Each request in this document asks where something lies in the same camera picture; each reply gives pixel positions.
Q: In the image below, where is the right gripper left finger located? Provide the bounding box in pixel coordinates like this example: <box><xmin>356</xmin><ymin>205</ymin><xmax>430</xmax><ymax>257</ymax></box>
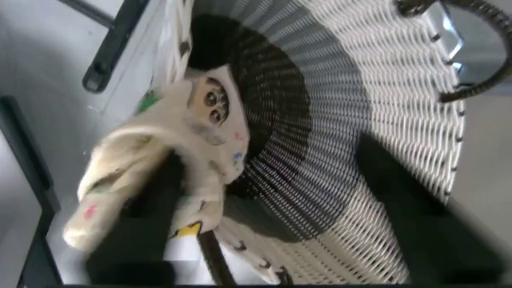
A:
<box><xmin>86</xmin><ymin>155</ymin><xmax>185</xmax><ymax>286</ymax></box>

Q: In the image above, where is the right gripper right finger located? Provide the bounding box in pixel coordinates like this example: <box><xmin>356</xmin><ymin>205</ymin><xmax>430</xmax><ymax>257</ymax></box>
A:
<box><xmin>355</xmin><ymin>135</ymin><xmax>505</xmax><ymax>286</ymax></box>

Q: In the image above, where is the cream printed garment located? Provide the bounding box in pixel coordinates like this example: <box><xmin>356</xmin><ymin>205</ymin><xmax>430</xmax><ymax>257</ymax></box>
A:
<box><xmin>62</xmin><ymin>66</ymin><xmax>251</xmax><ymax>253</ymax></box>

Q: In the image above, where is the white laundry basket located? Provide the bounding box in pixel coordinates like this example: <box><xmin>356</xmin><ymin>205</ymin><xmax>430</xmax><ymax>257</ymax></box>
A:
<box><xmin>151</xmin><ymin>0</ymin><xmax>512</xmax><ymax>286</ymax></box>

